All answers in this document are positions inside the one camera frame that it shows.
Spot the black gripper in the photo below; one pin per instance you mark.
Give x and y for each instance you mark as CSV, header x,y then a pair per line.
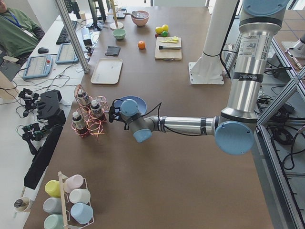
x,y
111,117

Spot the blue round plate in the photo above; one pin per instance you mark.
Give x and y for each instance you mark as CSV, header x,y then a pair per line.
x,y
141,103

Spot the orange mandarin fruit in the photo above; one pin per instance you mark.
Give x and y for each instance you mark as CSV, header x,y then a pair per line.
x,y
141,45

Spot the tea bottle middle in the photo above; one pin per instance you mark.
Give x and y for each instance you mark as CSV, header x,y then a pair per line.
x,y
96,109

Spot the tea bottle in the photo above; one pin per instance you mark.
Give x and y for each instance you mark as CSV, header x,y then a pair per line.
x,y
96,109
84,99
79,124

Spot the tea bottle left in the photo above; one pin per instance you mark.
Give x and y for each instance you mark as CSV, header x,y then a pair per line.
x,y
84,99

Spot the tea bottle right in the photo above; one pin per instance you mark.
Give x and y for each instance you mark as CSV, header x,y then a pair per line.
x,y
79,124

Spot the cream rabbit tray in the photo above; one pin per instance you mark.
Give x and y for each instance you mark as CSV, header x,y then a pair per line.
x,y
107,71

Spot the grey folded cloth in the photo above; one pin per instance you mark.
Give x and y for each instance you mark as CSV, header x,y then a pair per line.
x,y
112,51

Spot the teach pendant far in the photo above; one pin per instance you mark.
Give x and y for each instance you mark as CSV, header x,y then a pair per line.
x,y
66,55

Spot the teach pendant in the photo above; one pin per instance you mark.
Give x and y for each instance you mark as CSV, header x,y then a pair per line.
x,y
66,55
37,67

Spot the mint green bowl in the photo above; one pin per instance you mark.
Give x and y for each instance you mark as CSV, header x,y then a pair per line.
x,y
119,34

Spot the steel muddler black tip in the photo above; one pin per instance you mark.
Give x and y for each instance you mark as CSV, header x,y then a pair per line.
x,y
169,47

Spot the bamboo cutting board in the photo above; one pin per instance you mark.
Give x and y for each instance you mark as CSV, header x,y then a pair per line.
x,y
167,54

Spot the wooden cup stand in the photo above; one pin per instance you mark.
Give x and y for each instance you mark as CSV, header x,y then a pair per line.
x,y
116,24

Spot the teach pendant near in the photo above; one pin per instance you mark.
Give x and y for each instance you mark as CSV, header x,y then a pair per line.
x,y
37,67

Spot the yellow plastic knife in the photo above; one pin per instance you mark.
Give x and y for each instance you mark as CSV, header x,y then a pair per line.
x,y
168,42

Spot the yellow lemon lower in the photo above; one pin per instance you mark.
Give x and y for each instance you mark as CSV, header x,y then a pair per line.
x,y
158,30

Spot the yellow lemon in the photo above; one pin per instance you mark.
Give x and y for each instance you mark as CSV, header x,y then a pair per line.
x,y
158,30
165,27

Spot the green lime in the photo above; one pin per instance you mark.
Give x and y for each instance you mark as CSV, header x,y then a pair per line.
x,y
164,34

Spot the lemon slice upper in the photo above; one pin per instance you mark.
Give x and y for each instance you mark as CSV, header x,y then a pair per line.
x,y
175,38

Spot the pink bowl with ice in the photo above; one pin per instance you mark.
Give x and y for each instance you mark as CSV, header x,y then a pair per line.
x,y
141,21

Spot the yellow lemon upper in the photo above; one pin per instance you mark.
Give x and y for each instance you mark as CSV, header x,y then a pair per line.
x,y
165,27

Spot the steel ice scoop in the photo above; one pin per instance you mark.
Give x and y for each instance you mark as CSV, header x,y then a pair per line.
x,y
136,14

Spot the white cup rack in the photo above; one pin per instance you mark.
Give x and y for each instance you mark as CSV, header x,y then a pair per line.
x,y
69,205

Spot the person in green shirt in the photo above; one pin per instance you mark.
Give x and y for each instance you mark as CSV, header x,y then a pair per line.
x,y
19,34

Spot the copper wire bottle rack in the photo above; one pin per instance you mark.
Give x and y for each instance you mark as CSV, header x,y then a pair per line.
x,y
94,125

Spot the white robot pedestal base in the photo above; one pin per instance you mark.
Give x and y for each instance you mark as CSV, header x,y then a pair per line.
x,y
208,68

